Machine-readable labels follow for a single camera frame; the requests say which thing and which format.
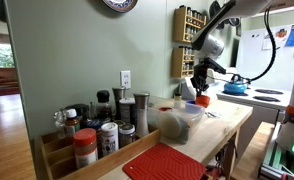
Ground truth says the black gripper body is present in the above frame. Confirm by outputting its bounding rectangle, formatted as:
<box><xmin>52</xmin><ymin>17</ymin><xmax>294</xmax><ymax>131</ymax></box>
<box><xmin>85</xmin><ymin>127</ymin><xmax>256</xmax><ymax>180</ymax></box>
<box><xmin>192</xmin><ymin>61</ymin><xmax>210</xmax><ymax>85</ymax></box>

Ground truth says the orange plastic cup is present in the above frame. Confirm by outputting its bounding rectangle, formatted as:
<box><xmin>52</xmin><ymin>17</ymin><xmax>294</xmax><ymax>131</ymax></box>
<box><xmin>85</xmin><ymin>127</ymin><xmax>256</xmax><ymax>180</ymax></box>
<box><xmin>195</xmin><ymin>94</ymin><xmax>211</xmax><ymax>108</ymax></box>

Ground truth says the blue plastic cup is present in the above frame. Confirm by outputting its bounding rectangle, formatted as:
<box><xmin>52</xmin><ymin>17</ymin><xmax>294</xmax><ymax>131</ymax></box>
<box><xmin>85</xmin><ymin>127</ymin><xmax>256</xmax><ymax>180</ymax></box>
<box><xmin>185</xmin><ymin>100</ymin><xmax>205</xmax><ymax>108</ymax></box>

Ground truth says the clear plastic case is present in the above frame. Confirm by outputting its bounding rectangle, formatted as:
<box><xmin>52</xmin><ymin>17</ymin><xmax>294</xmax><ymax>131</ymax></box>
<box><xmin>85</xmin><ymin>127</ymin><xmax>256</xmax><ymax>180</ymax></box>
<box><xmin>147</xmin><ymin>101</ymin><xmax>206</xmax><ymax>145</ymax></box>

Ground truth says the small clear spice jar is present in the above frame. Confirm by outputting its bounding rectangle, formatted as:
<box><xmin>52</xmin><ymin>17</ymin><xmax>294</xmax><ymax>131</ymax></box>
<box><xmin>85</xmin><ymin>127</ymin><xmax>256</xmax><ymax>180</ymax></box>
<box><xmin>173</xmin><ymin>93</ymin><xmax>182</xmax><ymax>109</ymax></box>

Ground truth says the wooden spice rack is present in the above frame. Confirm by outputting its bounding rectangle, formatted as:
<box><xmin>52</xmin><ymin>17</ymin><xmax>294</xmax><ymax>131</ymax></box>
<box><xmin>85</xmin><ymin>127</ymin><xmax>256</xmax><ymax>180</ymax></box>
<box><xmin>172</xmin><ymin>5</ymin><xmax>207</xmax><ymax>45</ymax></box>
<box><xmin>171</xmin><ymin>46</ymin><xmax>197</xmax><ymax>79</ymax></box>

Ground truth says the blue kettle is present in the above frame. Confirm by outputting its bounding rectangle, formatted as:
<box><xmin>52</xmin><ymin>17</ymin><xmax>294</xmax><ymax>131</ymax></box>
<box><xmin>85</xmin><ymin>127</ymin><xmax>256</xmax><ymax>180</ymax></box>
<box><xmin>222</xmin><ymin>73</ymin><xmax>248</xmax><ymax>95</ymax></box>

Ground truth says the black stove burner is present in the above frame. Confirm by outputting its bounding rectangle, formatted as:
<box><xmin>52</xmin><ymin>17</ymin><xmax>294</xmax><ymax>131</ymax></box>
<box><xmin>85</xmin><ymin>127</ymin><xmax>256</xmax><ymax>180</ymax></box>
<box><xmin>252</xmin><ymin>95</ymin><xmax>281</xmax><ymax>103</ymax></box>
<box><xmin>254</xmin><ymin>88</ymin><xmax>285</xmax><ymax>95</ymax></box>
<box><xmin>221</xmin><ymin>90</ymin><xmax>250</xmax><ymax>97</ymax></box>

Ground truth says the white stove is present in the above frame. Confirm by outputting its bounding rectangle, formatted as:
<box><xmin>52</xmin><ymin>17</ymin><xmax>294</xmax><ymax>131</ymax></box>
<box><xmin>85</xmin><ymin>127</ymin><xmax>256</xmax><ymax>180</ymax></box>
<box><xmin>205</xmin><ymin>68</ymin><xmax>292</xmax><ymax>158</ymax></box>

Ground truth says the white round plastic lid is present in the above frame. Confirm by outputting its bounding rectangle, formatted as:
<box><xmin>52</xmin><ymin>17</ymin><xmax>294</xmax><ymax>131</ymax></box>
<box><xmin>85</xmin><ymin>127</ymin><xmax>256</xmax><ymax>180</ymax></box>
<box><xmin>158</xmin><ymin>113</ymin><xmax>185</xmax><ymax>140</ymax></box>

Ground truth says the white refrigerator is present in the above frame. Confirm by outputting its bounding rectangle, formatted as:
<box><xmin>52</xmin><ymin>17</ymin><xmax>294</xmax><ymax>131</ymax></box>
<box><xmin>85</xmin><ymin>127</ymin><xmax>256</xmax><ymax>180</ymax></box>
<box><xmin>236</xmin><ymin>22</ymin><xmax>294</xmax><ymax>92</ymax></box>

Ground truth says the steel top white grinder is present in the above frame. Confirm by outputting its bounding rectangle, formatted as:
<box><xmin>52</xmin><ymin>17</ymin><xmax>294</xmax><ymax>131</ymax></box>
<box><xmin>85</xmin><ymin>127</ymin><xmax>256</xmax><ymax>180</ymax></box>
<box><xmin>133</xmin><ymin>90</ymin><xmax>151</xmax><ymax>138</ymax></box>

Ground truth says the dark hanging pan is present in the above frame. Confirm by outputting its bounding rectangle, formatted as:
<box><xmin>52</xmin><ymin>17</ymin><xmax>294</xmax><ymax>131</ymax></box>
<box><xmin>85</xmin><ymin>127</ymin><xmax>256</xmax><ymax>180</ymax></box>
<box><xmin>209</xmin><ymin>0</ymin><xmax>222</xmax><ymax>19</ymax></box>

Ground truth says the white fridge paper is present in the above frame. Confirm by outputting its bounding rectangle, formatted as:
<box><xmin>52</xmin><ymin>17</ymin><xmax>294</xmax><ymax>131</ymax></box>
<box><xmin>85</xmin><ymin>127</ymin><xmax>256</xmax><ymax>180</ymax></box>
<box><xmin>262</xmin><ymin>31</ymin><xmax>275</xmax><ymax>51</ymax></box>

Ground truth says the grey round tin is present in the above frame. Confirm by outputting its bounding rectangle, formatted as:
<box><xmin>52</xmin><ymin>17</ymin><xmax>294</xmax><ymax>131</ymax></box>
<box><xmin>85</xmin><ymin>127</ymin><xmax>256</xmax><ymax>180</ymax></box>
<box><xmin>118</xmin><ymin>97</ymin><xmax>136</xmax><ymax>125</ymax></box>

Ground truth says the steel top dark grinder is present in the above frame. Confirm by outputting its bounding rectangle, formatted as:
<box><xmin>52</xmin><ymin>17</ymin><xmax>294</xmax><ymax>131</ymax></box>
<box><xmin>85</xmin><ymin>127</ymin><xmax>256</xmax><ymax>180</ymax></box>
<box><xmin>111</xmin><ymin>86</ymin><xmax>127</xmax><ymax>121</ymax></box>

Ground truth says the red silicone mat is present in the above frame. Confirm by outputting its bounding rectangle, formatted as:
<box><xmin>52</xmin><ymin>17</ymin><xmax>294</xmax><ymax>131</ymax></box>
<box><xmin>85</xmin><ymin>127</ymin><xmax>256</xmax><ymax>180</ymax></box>
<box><xmin>121</xmin><ymin>142</ymin><xmax>208</xmax><ymax>180</ymax></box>

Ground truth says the small silver lid jar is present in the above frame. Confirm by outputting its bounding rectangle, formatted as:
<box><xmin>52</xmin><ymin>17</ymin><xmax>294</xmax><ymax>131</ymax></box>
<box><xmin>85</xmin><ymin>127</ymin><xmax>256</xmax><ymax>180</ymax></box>
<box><xmin>118</xmin><ymin>123</ymin><xmax>136</xmax><ymax>149</ymax></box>

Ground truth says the orange white fridge flyer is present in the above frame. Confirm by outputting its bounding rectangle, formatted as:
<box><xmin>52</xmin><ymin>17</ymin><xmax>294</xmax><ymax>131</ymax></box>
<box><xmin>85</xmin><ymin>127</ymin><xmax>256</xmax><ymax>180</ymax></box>
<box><xmin>275</xmin><ymin>28</ymin><xmax>289</xmax><ymax>50</ymax></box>

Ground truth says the black cap glass bottle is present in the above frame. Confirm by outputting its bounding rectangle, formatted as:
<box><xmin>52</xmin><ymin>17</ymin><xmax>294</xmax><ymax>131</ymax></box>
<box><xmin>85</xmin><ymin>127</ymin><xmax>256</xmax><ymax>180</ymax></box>
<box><xmin>95</xmin><ymin>89</ymin><xmax>114</xmax><ymax>123</ymax></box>

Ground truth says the wooden spice tray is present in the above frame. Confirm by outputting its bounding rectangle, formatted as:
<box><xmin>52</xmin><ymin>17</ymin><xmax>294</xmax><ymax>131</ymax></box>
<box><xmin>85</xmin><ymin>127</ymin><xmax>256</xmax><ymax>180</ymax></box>
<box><xmin>33</xmin><ymin>128</ymin><xmax>162</xmax><ymax>180</ymax></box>

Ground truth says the blue fridge flyer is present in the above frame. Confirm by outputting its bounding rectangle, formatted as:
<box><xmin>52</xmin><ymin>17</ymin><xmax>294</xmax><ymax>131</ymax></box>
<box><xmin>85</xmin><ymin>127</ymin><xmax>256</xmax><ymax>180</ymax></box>
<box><xmin>284</xmin><ymin>23</ymin><xmax>294</xmax><ymax>48</ymax></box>

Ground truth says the white spice shaker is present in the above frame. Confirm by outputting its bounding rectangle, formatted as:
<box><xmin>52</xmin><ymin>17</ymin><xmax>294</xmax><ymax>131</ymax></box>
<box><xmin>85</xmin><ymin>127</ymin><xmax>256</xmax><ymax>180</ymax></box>
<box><xmin>100</xmin><ymin>121</ymin><xmax>120</xmax><ymax>157</ymax></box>

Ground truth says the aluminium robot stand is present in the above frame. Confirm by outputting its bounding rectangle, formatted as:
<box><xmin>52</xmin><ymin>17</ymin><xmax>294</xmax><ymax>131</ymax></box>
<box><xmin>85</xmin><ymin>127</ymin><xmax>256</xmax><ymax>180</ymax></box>
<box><xmin>258</xmin><ymin>123</ymin><xmax>294</xmax><ymax>180</ymax></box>

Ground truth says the dark jar black lid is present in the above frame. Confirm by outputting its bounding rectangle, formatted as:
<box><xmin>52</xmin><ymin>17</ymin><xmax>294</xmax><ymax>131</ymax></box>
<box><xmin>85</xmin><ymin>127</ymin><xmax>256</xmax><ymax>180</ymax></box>
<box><xmin>66</xmin><ymin>103</ymin><xmax>91</xmax><ymax>128</ymax></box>

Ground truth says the red lid spice jar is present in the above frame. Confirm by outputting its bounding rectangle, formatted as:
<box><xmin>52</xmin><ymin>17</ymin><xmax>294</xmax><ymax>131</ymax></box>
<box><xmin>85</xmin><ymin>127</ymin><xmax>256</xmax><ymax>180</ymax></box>
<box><xmin>72</xmin><ymin>127</ymin><xmax>99</xmax><ymax>170</ymax></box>

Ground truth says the white cap orange label bottle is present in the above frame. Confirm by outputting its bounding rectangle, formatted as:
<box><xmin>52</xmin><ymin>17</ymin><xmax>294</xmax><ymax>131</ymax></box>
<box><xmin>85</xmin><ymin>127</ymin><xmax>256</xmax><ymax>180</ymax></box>
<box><xmin>64</xmin><ymin>108</ymin><xmax>81</xmax><ymax>138</ymax></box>

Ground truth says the clear glass bottle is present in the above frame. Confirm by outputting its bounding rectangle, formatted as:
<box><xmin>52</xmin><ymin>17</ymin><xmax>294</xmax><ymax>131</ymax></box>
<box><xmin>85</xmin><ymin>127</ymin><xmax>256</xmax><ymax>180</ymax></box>
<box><xmin>52</xmin><ymin>109</ymin><xmax>68</xmax><ymax>139</ymax></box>

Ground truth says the brown sofa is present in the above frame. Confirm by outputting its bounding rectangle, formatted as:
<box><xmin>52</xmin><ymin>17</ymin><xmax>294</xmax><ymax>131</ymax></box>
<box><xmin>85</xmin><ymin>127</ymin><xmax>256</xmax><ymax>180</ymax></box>
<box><xmin>0</xmin><ymin>67</ymin><xmax>20</xmax><ymax>90</ymax></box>

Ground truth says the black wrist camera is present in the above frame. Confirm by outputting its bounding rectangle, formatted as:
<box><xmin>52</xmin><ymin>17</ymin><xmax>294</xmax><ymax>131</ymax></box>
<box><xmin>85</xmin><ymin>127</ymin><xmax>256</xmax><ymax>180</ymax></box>
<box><xmin>205</xmin><ymin>57</ymin><xmax>227</xmax><ymax>75</ymax></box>

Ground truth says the white wall outlet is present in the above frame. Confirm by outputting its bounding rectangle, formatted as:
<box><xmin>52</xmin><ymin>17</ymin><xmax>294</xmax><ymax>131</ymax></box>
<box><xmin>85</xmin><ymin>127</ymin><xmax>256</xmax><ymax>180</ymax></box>
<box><xmin>119</xmin><ymin>70</ymin><xmax>132</xmax><ymax>90</ymax></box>

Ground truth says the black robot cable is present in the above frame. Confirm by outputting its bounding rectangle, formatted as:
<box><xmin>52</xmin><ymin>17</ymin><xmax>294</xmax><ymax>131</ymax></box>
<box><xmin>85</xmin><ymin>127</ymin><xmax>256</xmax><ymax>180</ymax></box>
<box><xmin>216</xmin><ymin>4</ymin><xmax>278</xmax><ymax>84</ymax></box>

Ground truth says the decorative wall plate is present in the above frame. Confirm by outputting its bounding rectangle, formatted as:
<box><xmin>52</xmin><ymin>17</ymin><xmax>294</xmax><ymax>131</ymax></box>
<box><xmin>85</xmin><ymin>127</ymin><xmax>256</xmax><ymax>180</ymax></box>
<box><xmin>101</xmin><ymin>0</ymin><xmax>139</xmax><ymax>14</ymax></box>

